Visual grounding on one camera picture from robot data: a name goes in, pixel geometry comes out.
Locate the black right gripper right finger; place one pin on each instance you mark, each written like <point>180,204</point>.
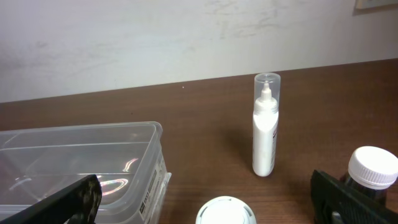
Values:
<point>329,195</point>

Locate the white dropper bottle clear cap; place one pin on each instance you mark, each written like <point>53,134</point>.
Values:
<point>265,120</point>

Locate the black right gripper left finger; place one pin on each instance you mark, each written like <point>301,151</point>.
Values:
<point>77,203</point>

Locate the dark bottle white cap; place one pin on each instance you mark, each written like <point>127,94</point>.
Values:
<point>371,171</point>

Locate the orange bottle white cap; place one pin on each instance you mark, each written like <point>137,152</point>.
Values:
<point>225,210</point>

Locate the clear plastic container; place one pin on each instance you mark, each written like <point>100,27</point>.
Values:
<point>126,158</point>

